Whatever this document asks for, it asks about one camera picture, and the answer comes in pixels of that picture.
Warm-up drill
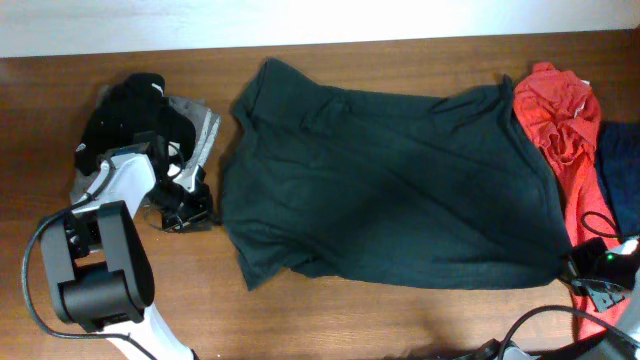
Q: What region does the dark green Nike t-shirt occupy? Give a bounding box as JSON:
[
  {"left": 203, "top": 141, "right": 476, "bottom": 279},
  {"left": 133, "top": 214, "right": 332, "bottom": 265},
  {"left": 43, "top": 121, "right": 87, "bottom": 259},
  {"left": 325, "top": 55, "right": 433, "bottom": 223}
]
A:
[{"left": 221, "top": 58, "right": 571, "bottom": 290}]

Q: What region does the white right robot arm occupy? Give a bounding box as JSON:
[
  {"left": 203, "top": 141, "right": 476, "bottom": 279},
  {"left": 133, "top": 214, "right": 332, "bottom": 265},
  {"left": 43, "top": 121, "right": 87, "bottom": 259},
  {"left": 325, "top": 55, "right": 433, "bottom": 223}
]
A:
[{"left": 465, "top": 236, "right": 639, "bottom": 360}]

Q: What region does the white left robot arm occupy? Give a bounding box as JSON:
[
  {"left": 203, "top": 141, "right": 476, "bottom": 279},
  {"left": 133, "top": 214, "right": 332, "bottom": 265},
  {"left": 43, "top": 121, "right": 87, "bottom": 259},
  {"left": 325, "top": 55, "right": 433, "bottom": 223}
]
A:
[{"left": 30, "top": 130, "right": 215, "bottom": 359}]

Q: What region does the grey folded garment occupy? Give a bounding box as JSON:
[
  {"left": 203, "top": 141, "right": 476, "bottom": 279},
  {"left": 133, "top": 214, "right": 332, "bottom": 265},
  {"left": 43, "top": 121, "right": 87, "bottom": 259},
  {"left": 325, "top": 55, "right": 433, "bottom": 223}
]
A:
[{"left": 69, "top": 96, "right": 221, "bottom": 203}]

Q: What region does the black folded garment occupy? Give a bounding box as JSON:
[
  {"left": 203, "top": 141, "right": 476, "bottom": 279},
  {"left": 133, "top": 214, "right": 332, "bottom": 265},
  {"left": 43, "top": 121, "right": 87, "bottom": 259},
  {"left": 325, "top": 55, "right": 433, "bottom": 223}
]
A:
[{"left": 75, "top": 73, "right": 196, "bottom": 175}]

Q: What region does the navy blue garment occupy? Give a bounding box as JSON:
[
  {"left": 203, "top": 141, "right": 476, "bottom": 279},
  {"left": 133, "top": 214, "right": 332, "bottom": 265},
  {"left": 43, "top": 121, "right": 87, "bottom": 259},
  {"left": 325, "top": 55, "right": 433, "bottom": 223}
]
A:
[{"left": 596, "top": 123, "right": 639, "bottom": 236}]

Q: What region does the red shirt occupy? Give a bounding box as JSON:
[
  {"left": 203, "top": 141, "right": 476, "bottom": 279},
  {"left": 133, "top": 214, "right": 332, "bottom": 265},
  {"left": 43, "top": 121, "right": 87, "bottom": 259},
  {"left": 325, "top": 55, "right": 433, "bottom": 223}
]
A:
[{"left": 513, "top": 61, "right": 634, "bottom": 341}]

